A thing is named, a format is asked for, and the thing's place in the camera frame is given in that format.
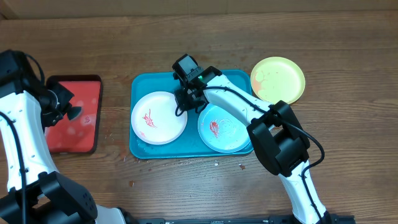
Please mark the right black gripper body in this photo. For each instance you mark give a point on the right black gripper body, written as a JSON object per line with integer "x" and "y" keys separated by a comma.
{"x": 187, "y": 101}

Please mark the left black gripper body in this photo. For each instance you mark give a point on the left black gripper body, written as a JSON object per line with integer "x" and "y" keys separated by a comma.
{"x": 55, "y": 101}

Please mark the white plate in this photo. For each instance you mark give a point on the white plate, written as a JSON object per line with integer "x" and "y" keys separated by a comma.
{"x": 156, "y": 120}

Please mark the yellow-green plate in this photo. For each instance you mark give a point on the yellow-green plate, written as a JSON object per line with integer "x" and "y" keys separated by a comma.
{"x": 277, "y": 78}

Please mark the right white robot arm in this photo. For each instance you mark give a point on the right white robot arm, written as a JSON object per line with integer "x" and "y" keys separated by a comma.
{"x": 278, "y": 140}

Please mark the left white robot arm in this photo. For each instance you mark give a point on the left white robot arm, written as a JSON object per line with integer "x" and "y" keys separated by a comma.
{"x": 37, "y": 192}

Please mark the dark tray with red liquid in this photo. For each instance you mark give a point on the dark tray with red liquid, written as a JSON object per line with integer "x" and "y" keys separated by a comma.
{"x": 79, "y": 134}

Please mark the teal plastic tray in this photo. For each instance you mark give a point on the teal plastic tray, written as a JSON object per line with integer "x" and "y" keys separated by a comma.
{"x": 188, "y": 144}

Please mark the light blue plate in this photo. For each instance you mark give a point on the light blue plate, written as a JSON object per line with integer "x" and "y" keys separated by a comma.
{"x": 221, "y": 131}

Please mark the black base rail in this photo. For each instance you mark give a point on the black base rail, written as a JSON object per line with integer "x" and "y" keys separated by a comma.
{"x": 277, "y": 219}

